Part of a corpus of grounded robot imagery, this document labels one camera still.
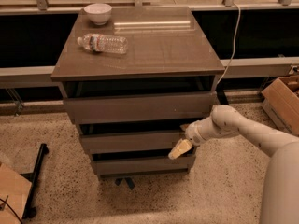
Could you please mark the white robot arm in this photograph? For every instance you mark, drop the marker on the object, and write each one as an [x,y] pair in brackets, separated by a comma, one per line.
[280,201]

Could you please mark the blue tape cross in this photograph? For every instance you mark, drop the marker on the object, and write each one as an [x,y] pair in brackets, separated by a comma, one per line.
[128,180]

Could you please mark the brown cardboard box right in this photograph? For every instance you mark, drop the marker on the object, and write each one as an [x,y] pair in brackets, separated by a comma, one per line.
[281,103]

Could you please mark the black metal stand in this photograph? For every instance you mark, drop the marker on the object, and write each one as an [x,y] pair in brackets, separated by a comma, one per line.
[29,210]

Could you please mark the grey top drawer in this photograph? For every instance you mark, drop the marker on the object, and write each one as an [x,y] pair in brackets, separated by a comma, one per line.
[111,109]

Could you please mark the clear plastic water bottle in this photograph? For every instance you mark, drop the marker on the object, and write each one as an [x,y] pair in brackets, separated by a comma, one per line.
[104,43]

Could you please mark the grey bottom drawer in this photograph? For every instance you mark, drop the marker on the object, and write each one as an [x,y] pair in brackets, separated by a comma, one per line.
[132,166]

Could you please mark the grey drawer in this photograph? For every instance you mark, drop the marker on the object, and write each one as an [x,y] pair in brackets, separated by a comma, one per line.
[132,166]
[125,142]
[111,109]

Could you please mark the brown cardboard box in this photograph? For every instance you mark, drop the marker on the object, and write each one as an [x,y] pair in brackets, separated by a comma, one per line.
[14,189]
[281,103]

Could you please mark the brown cardboard box left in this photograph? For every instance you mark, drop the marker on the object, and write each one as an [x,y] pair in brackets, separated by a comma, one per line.
[14,189]

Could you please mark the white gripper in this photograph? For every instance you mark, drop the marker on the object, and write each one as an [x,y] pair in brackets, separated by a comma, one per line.
[193,134]

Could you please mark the white ceramic bowl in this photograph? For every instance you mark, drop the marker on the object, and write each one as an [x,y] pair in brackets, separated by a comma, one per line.
[98,13]

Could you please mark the grey drawer cabinet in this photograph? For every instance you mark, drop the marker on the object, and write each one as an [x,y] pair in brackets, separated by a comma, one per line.
[167,53]

